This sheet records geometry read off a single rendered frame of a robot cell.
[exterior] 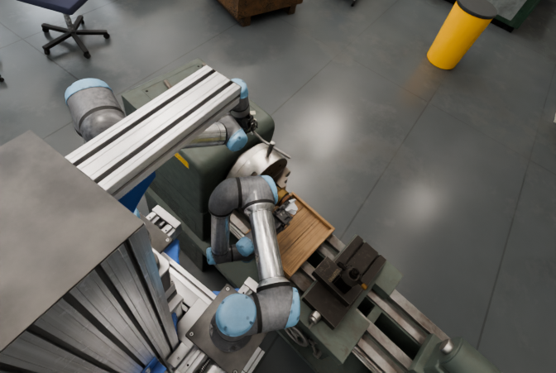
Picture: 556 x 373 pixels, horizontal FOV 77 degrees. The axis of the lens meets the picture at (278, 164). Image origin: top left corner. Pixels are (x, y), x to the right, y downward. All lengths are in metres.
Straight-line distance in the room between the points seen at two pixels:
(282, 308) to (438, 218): 2.45
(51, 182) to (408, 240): 2.86
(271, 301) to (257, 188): 0.39
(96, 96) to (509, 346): 3.09
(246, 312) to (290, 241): 0.73
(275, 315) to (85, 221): 0.75
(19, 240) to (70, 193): 0.08
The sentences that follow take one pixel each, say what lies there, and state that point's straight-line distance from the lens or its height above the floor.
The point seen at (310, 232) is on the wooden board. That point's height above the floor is 0.89.
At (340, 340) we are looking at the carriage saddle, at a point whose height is 0.92.
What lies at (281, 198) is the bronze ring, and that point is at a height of 1.11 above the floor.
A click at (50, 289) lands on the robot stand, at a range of 0.52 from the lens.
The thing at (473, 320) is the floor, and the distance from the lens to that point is 3.21.
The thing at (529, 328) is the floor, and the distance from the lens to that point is 3.49.
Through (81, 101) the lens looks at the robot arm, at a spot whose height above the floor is 1.80.
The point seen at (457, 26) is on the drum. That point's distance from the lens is 4.80.
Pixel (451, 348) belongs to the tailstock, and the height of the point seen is 1.11.
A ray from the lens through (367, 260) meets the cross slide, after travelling 1.79.
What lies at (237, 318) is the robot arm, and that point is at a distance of 1.14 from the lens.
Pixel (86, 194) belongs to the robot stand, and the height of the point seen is 2.03.
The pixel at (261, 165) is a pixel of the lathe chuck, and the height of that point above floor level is 1.23.
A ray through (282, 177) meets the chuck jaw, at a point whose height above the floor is 1.11.
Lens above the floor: 2.50
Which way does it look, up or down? 53 degrees down
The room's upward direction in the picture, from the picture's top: 17 degrees clockwise
